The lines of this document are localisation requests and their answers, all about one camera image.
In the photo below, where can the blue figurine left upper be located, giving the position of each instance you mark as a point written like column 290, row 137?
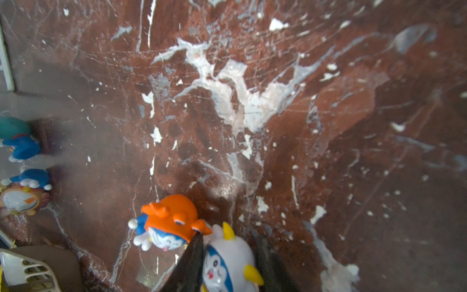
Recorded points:
column 17, row 134

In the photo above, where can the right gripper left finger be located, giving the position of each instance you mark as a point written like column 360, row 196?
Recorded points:
column 186, row 277

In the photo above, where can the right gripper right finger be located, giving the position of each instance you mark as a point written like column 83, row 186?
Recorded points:
column 272, row 269

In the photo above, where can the white two-tier shelf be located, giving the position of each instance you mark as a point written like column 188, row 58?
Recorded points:
column 5, row 65

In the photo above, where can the brown slotted spatula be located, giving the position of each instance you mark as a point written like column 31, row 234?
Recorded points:
column 25, row 274

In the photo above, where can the orange blue cat figurine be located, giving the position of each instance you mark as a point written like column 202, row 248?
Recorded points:
column 168, row 224

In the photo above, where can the white blue small figurine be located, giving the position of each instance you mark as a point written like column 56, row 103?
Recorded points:
column 229, row 263

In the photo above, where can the small figurine left lower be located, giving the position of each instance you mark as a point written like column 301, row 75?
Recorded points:
column 26, row 193

